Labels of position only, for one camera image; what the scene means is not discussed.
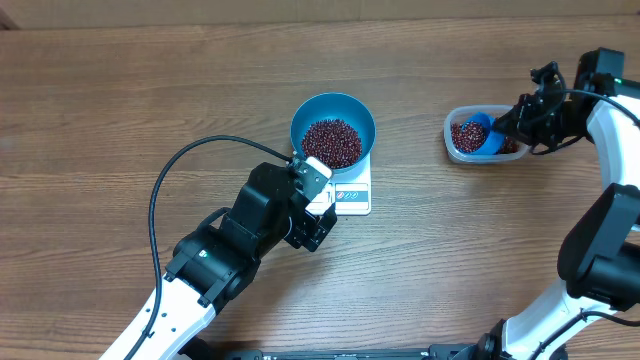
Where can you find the teal bowl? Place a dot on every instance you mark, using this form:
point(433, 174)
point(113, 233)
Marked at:
point(334, 105)

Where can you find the clear plastic bean container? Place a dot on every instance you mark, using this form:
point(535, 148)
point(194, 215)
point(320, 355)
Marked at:
point(459, 116)

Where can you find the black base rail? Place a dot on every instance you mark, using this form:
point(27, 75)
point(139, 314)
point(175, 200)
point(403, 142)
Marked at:
point(350, 354)

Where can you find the red beans in bowl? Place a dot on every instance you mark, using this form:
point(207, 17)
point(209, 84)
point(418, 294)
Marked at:
point(333, 142)

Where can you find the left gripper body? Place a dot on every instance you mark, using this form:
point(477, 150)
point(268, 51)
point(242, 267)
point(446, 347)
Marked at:
point(301, 232)

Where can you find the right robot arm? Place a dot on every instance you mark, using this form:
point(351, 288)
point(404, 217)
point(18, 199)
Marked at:
point(598, 269)

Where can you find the red beans in container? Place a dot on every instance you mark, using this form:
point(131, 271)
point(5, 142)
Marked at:
point(469, 138)

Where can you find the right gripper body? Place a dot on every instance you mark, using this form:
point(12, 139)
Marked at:
point(546, 121)

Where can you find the blue measuring scoop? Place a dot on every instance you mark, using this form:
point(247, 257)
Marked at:
point(495, 139)

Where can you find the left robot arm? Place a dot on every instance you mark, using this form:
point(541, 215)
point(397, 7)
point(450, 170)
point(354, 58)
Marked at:
point(212, 265)

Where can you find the white kitchen scale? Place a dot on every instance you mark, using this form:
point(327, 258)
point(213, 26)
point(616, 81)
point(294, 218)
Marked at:
point(350, 192)

